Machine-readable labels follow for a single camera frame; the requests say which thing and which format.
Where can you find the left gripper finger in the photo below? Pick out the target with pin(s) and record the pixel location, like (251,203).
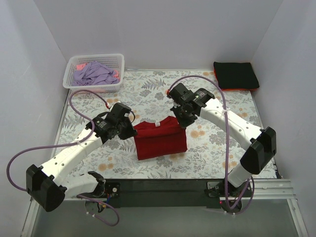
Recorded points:
(128,125)
(125,134)

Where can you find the purple t shirt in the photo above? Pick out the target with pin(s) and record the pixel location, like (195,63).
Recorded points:
(95,73)

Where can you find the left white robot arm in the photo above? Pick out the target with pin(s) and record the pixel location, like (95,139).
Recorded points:
(58,168)

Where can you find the floral patterned table mat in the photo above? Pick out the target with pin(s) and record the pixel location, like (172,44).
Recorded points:
(209,151)

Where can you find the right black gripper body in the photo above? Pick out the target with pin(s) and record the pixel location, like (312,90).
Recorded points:
(184,118)

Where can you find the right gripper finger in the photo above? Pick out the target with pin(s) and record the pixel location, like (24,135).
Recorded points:
(177,112)
(185,121)

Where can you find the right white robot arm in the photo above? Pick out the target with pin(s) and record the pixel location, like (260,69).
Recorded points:
(259,144)

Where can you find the pink t shirt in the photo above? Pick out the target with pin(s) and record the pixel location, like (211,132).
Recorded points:
(80,67)

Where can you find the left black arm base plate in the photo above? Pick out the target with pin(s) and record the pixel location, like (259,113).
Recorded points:
(111,190)

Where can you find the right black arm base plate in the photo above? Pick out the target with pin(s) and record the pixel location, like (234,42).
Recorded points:
(216,192)

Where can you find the white plastic laundry basket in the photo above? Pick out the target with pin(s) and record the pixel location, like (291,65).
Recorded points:
(114,61)

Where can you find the red t shirt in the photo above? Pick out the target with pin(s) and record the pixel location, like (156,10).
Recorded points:
(157,139)

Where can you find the aluminium frame rail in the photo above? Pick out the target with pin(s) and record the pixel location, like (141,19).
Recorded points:
(271,190)

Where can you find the folded black t shirt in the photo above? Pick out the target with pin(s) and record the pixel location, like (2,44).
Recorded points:
(233,67)

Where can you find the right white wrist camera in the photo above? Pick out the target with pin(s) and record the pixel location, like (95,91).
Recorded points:
(175,106)

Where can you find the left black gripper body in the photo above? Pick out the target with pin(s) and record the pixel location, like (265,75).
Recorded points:
(127,128)

